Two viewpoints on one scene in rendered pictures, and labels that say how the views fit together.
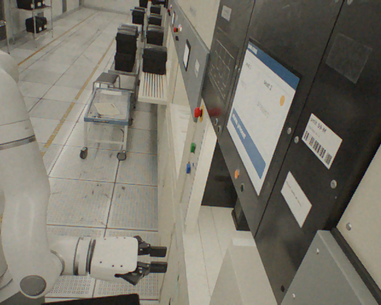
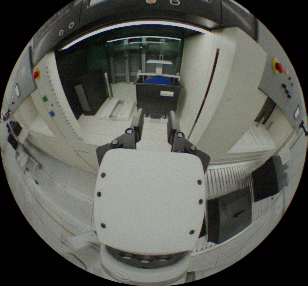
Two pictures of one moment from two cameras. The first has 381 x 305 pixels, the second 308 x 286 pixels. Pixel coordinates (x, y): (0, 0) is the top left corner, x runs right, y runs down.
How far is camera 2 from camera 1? 0.71 m
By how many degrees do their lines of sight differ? 61
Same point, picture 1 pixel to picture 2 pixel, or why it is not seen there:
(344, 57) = not seen: outside the picture
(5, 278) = (96, 248)
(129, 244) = (129, 164)
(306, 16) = not seen: outside the picture
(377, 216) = not seen: outside the picture
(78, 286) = (88, 205)
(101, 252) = (161, 239)
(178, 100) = (29, 124)
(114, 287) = (91, 191)
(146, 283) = (92, 178)
